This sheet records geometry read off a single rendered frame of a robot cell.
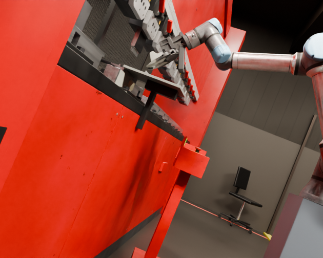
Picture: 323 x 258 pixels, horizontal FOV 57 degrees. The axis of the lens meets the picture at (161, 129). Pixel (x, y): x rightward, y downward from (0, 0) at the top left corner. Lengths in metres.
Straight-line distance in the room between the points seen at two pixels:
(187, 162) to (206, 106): 1.91
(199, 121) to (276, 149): 2.29
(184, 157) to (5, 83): 1.29
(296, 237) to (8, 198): 0.96
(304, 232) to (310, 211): 0.08
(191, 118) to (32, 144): 2.86
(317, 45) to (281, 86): 4.38
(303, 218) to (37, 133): 0.96
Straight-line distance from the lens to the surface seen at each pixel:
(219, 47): 1.32
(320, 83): 1.25
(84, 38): 0.97
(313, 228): 1.27
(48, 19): 0.46
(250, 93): 5.50
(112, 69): 1.26
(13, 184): 0.74
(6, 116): 0.46
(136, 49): 1.41
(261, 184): 5.42
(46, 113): 0.71
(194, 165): 1.63
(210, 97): 3.50
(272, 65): 1.41
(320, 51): 1.25
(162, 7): 1.36
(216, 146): 5.32
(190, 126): 3.46
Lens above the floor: 0.77
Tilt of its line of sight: 2 degrees up
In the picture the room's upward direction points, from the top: 23 degrees clockwise
